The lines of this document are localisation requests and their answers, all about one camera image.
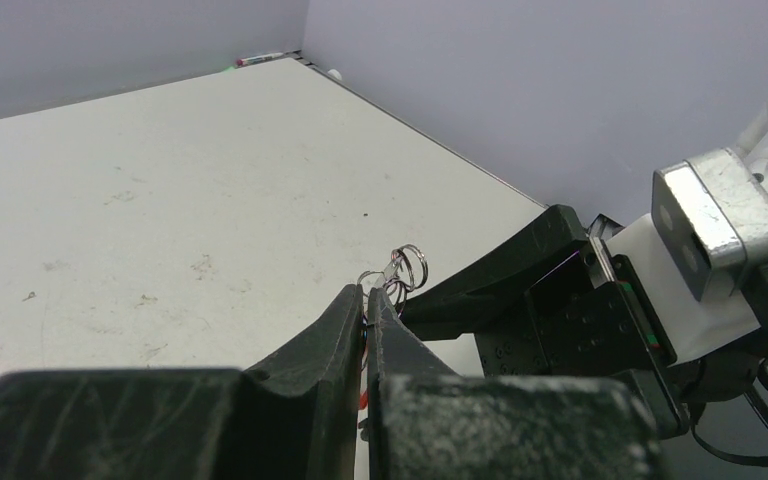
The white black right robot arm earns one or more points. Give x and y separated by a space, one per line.
740 368

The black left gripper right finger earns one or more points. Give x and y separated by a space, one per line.
425 421

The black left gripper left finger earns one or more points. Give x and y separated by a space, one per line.
292 415

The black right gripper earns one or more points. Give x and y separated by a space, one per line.
552 308

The red key tag with key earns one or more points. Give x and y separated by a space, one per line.
363 401

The red marker pen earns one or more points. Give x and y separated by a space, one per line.
259 59

